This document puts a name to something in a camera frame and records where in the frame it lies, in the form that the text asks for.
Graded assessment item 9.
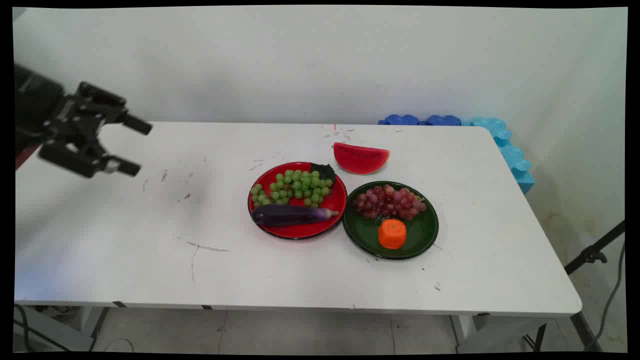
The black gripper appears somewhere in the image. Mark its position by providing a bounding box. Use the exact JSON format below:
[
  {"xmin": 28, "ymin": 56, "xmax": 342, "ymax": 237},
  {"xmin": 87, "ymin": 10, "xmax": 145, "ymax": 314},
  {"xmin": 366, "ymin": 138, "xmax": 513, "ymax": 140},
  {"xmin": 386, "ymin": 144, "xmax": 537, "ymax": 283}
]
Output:
[{"xmin": 14, "ymin": 62, "xmax": 153, "ymax": 179}]

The purple eggplant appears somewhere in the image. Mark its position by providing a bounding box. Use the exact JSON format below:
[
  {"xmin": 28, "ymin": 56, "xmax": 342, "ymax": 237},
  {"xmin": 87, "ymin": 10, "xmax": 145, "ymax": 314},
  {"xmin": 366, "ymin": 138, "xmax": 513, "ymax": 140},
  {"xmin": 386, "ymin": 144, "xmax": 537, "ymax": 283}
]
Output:
[{"xmin": 251, "ymin": 203, "xmax": 340, "ymax": 228}]

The green grape bunch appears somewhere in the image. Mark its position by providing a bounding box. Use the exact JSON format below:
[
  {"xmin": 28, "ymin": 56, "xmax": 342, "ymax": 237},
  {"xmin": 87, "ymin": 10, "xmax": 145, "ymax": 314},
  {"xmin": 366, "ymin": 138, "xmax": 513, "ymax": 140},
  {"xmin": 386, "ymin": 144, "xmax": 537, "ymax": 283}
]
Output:
[{"xmin": 250, "ymin": 169, "xmax": 334, "ymax": 209}]

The dark green leafy vegetable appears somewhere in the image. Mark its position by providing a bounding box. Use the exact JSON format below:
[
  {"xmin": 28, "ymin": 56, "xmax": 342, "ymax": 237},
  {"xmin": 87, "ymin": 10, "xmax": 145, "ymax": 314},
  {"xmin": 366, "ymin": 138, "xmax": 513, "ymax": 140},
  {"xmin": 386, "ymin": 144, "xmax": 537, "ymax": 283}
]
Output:
[{"xmin": 309, "ymin": 162, "xmax": 337, "ymax": 185}]

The red plate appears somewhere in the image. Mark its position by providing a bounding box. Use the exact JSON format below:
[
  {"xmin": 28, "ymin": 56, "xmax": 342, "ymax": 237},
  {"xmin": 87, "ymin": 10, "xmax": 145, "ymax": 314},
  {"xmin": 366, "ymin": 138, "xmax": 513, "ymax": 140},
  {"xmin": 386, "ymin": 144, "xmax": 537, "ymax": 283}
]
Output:
[{"xmin": 247, "ymin": 161, "xmax": 348, "ymax": 240}]

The watermelon slice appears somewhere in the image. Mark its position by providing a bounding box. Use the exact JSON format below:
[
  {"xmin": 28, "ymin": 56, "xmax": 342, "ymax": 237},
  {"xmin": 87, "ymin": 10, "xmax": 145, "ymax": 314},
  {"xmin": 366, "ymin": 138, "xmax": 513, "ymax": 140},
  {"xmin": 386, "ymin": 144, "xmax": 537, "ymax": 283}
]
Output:
[{"xmin": 333, "ymin": 142, "xmax": 391, "ymax": 176}]

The purple grape bunch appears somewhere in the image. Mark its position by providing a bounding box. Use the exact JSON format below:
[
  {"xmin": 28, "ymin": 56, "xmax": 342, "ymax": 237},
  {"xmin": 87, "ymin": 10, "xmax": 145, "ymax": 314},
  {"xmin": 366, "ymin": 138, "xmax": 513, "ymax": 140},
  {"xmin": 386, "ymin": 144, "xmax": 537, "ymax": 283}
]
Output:
[{"xmin": 353, "ymin": 184, "xmax": 429, "ymax": 221}]

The dark blue foam mat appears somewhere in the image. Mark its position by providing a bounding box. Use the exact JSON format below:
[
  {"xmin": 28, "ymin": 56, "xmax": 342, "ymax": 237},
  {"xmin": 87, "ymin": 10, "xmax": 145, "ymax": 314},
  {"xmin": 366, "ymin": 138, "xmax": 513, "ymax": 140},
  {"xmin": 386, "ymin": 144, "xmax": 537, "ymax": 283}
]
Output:
[
  {"xmin": 378, "ymin": 114, "xmax": 421, "ymax": 126},
  {"xmin": 424, "ymin": 114, "xmax": 463, "ymax": 127}
]

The orange carrot piece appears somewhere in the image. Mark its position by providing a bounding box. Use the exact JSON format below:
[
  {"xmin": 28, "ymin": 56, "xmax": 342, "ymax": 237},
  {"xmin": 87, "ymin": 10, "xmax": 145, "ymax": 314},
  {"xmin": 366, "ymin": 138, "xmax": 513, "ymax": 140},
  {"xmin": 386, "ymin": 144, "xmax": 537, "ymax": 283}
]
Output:
[{"xmin": 377, "ymin": 218, "xmax": 407, "ymax": 250}]

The dark green plate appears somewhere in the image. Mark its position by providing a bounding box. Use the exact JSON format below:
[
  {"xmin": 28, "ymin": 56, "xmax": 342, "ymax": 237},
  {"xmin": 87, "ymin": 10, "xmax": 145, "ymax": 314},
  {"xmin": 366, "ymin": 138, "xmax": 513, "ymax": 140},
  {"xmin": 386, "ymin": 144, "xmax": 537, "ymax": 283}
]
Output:
[{"xmin": 342, "ymin": 180, "xmax": 440, "ymax": 260}]

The light blue foam mat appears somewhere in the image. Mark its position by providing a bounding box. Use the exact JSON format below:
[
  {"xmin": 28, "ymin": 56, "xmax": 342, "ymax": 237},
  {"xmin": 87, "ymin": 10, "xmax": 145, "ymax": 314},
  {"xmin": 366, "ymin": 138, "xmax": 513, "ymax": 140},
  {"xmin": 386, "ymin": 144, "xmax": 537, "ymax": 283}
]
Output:
[{"xmin": 462, "ymin": 117, "xmax": 536, "ymax": 195}]

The black tripod stand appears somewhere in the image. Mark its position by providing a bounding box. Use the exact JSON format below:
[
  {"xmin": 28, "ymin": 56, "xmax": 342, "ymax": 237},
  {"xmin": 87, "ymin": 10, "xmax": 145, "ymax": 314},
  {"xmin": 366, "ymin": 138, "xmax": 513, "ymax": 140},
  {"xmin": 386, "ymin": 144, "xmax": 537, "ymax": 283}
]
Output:
[{"xmin": 522, "ymin": 220, "xmax": 626, "ymax": 353}]

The white table leg frame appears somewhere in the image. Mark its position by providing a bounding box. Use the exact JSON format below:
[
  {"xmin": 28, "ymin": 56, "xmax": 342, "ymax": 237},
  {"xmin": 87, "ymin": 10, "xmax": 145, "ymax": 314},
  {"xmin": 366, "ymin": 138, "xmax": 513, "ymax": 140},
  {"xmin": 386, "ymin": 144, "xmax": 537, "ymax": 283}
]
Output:
[
  {"xmin": 449, "ymin": 313, "xmax": 547, "ymax": 354},
  {"xmin": 14, "ymin": 304, "xmax": 112, "ymax": 352}
]

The black floor cable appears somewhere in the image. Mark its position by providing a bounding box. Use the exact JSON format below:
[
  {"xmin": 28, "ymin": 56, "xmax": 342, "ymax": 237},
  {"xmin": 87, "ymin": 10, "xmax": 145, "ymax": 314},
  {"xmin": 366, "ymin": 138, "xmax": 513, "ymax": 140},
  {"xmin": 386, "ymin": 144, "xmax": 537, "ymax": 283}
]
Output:
[{"xmin": 14, "ymin": 304, "xmax": 33, "ymax": 352}]

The grey cable by tripod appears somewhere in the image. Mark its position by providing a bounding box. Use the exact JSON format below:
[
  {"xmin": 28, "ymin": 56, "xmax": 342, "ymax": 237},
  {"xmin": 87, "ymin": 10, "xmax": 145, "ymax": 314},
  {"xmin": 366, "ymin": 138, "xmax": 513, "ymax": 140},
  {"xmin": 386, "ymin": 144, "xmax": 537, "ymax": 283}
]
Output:
[{"xmin": 584, "ymin": 241, "xmax": 626, "ymax": 352}]

